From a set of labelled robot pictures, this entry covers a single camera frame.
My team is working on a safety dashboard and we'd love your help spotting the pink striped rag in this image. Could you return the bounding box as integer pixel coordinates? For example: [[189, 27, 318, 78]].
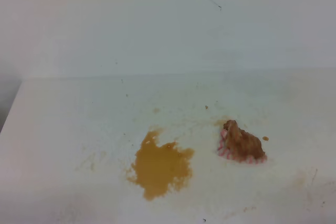
[[217, 120, 267, 165]]

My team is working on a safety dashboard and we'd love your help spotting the brown coffee puddle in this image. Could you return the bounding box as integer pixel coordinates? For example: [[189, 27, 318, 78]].
[[127, 129, 194, 201]]

